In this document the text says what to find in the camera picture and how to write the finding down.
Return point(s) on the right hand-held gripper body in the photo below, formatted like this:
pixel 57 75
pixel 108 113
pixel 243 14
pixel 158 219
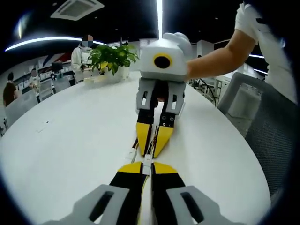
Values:
pixel 173 70

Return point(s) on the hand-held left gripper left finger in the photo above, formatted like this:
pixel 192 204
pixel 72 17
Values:
pixel 117 192

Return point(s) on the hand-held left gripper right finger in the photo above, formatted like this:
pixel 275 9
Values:
pixel 168 187

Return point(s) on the person's right hand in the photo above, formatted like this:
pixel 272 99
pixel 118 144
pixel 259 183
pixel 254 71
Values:
pixel 184 43

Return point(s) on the white plant pot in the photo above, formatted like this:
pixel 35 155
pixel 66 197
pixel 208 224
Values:
pixel 123 73

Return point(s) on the straight ceiling light strip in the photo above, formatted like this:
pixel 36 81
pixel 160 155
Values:
pixel 159 18

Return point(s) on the green potted plant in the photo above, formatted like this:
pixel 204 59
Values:
pixel 112 57

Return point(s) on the white plastic box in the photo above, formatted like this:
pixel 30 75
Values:
pixel 98 80

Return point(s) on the white office chair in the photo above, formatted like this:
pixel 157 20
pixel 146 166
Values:
pixel 62 84
pixel 20 110
pixel 47 89

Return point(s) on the grey mesh office chair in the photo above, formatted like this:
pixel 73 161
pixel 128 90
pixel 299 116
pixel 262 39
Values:
pixel 262 122

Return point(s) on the ceiling air conditioner vent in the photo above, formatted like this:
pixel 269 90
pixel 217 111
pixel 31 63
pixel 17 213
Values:
pixel 75 8

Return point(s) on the long curved ceiling light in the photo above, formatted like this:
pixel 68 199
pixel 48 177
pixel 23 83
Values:
pixel 47 40

